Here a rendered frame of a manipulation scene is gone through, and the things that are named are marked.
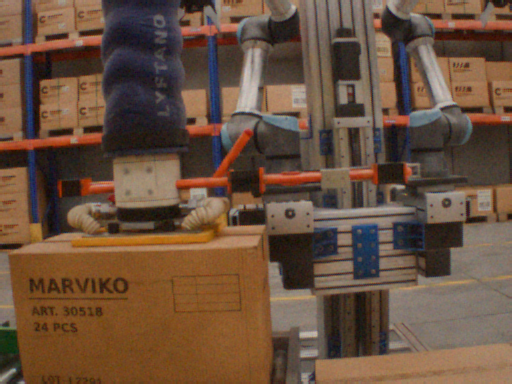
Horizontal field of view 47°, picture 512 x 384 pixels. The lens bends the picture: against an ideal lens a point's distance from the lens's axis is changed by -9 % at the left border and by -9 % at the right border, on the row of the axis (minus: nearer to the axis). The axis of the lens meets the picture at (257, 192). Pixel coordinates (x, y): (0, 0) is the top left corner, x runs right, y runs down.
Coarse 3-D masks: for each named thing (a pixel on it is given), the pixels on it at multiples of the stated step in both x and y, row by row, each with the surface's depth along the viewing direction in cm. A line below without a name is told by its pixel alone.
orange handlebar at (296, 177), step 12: (408, 168) 151; (180, 180) 154; (192, 180) 154; (204, 180) 154; (216, 180) 153; (264, 180) 152; (276, 180) 152; (288, 180) 152; (300, 180) 152; (312, 180) 152; (96, 192) 156; (108, 192) 156
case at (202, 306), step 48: (48, 240) 162; (240, 240) 145; (48, 288) 139; (96, 288) 138; (144, 288) 138; (192, 288) 137; (240, 288) 136; (48, 336) 140; (96, 336) 139; (144, 336) 138; (192, 336) 138; (240, 336) 137
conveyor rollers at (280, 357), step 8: (280, 352) 185; (0, 360) 181; (8, 360) 185; (16, 360) 190; (280, 360) 177; (0, 368) 179; (8, 368) 172; (16, 368) 174; (272, 368) 172; (280, 368) 170; (0, 376) 165; (8, 376) 167; (16, 376) 171; (272, 376) 165; (280, 376) 163
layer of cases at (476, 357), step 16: (416, 352) 174; (432, 352) 173; (448, 352) 171; (464, 352) 169; (480, 352) 167; (496, 352) 165; (320, 368) 169; (336, 368) 168; (352, 368) 166; (368, 368) 165; (384, 368) 164; (400, 368) 162; (416, 368) 161; (432, 368) 159; (448, 368) 158; (464, 368) 156; (480, 368) 154; (496, 368) 153
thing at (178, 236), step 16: (112, 224) 148; (80, 240) 145; (96, 240) 145; (112, 240) 144; (128, 240) 144; (144, 240) 144; (160, 240) 143; (176, 240) 143; (192, 240) 143; (208, 240) 143
